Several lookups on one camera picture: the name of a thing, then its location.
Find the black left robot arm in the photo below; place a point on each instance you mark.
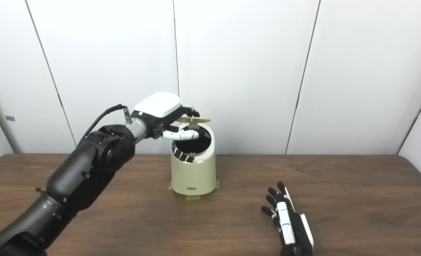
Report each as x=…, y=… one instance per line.
x=79, y=174

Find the cream-colored round bin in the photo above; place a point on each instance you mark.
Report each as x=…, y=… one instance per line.
x=193, y=174

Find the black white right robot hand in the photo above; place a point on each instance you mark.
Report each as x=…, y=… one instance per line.
x=297, y=234

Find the cream round bin lid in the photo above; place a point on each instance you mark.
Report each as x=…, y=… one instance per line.
x=198, y=120

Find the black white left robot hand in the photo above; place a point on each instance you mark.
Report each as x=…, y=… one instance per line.
x=158, y=106

